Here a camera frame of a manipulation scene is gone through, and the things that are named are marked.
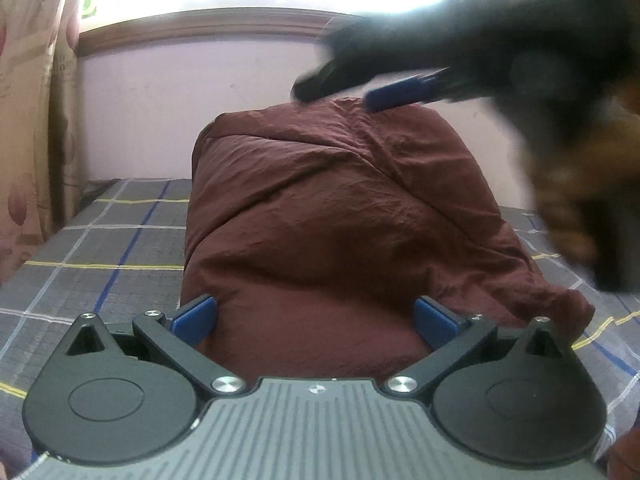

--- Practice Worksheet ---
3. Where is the person's right hand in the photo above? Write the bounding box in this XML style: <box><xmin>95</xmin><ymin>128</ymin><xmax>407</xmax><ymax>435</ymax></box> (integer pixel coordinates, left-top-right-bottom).
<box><xmin>522</xmin><ymin>106</ymin><xmax>627</xmax><ymax>272</ymax></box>

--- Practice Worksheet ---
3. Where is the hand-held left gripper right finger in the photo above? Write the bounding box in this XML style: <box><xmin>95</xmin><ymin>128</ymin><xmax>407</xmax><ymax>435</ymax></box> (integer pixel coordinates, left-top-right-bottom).
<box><xmin>381</xmin><ymin>295</ymin><xmax>569</xmax><ymax>401</ymax></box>

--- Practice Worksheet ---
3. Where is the beige floral curtain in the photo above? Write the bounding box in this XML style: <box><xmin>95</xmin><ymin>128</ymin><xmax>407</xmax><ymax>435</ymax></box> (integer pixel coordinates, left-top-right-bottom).
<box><xmin>0</xmin><ymin>0</ymin><xmax>90</xmax><ymax>288</ymax></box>

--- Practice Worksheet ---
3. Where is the grey checked bedsheet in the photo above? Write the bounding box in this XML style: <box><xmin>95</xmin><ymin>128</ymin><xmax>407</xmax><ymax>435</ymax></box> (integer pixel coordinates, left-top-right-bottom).
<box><xmin>0</xmin><ymin>177</ymin><xmax>640</xmax><ymax>480</ymax></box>

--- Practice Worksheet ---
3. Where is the brown wooden window frame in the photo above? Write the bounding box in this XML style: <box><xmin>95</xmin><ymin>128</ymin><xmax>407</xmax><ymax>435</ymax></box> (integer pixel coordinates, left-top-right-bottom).
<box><xmin>77</xmin><ymin>9</ymin><xmax>363</xmax><ymax>59</ymax></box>

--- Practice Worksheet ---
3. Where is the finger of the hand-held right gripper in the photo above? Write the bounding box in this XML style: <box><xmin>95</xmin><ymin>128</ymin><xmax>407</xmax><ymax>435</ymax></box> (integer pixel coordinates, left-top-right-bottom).
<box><xmin>291</xmin><ymin>0</ymin><xmax>453</xmax><ymax>104</ymax></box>
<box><xmin>364</xmin><ymin>67</ymin><xmax>452</xmax><ymax>114</ymax></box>

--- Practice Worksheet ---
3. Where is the maroon garment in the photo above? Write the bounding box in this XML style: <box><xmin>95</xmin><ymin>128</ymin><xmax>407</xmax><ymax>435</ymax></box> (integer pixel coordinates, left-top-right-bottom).
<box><xmin>179</xmin><ymin>97</ymin><xmax>597</xmax><ymax>385</ymax></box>

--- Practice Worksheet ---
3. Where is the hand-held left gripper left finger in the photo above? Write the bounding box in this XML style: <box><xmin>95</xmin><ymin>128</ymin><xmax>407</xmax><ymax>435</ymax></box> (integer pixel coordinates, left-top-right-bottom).
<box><xmin>62</xmin><ymin>294</ymin><xmax>247</xmax><ymax>399</ymax></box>

